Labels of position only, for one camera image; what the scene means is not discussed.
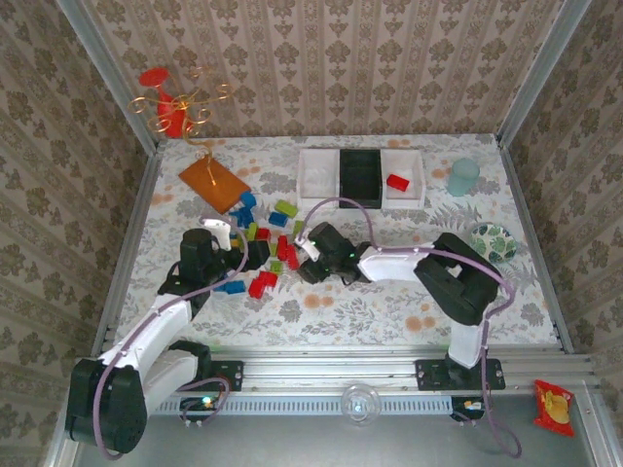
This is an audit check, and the small circuit board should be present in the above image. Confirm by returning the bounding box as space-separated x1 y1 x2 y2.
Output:
450 396 488 420
179 396 220 414

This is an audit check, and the aluminium frame post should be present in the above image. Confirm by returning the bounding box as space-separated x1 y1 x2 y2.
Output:
495 0 593 147
55 0 162 155

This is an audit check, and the red snack packet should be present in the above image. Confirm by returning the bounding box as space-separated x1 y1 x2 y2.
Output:
532 378 576 438

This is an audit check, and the orange wooden board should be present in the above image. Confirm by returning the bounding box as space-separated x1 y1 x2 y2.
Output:
178 159 252 215

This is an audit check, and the black plastic container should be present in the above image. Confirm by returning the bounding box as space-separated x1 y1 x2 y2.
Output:
338 148 384 209

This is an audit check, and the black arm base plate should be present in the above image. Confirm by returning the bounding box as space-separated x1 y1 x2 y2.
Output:
208 359 244 393
415 358 506 391

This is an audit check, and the aluminium side rail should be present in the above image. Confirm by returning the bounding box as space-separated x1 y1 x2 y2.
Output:
495 133 575 354
91 145 165 354

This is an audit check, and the red plastic goblet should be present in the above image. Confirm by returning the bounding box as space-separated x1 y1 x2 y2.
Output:
139 67 189 140

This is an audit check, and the grey slotted cable duct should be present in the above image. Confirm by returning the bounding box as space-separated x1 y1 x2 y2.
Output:
160 394 454 417

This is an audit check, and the translucent blue cup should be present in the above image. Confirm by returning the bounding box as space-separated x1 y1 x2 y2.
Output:
447 158 481 198

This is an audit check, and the gold wire ornament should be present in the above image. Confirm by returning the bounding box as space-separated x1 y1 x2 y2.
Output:
127 65 235 189

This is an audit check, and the leaf patterned bowl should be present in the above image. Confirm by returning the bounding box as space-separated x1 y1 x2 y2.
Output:
469 222 518 265

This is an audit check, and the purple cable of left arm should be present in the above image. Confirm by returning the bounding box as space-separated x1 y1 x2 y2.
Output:
94 216 250 461

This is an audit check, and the white plastic container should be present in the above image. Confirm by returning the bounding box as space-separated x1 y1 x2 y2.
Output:
296 148 342 201
380 148 428 210

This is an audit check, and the red L-shaped lego piece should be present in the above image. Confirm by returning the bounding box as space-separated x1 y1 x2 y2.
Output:
247 270 279 299

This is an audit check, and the clear glass dome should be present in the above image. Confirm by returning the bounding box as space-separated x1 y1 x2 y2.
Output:
340 382 382 428

